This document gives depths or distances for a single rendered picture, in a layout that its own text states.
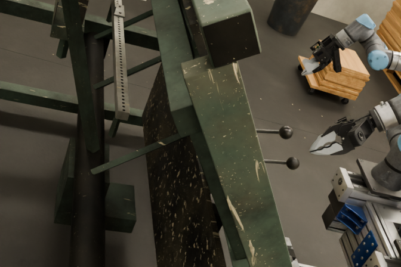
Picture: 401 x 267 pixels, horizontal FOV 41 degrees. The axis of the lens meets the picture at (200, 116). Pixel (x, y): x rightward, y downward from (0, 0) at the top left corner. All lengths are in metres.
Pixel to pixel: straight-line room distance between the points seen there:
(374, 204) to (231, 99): 1.55
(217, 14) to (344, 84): 4.45
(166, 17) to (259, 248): 0.68
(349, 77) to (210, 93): 4.37
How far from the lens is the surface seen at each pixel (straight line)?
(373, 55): 2.23
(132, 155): 2.26
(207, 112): 1.10
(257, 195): 1.29
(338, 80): 5.38
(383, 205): 2.59
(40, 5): 3.36
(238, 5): 1.02
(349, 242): 2.62
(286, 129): 1.47
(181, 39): 1.40
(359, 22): 2.33
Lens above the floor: 2.24
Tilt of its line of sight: 31 degrees down
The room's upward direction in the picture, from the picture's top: 24 degrees clockwise
